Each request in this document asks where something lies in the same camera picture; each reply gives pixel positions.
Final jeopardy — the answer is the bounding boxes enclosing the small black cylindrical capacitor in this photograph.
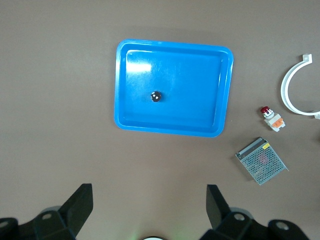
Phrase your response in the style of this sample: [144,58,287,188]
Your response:
[150,90,162,103]

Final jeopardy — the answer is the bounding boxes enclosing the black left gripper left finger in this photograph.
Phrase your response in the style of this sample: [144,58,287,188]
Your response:
[0,183,94,240]

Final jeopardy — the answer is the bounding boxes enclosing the blue plastic tray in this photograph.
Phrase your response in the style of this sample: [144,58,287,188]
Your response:
[113,38,235,138]

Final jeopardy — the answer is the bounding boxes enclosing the large white pipe clamp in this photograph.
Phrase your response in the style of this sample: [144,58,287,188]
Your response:
[280,53,320,120]

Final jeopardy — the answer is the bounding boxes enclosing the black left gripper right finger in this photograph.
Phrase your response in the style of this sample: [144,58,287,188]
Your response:
[199,184,311,240]

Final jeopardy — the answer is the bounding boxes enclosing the red indicator lamp orange-white body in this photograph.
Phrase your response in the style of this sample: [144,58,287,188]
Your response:
[260,106,286,133]

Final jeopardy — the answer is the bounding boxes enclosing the perforated metal power supply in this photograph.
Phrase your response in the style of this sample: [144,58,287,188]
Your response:
[234,136,289,186]

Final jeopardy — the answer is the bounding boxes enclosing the brown table mat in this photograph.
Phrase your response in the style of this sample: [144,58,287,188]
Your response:
[0,0,320,240]

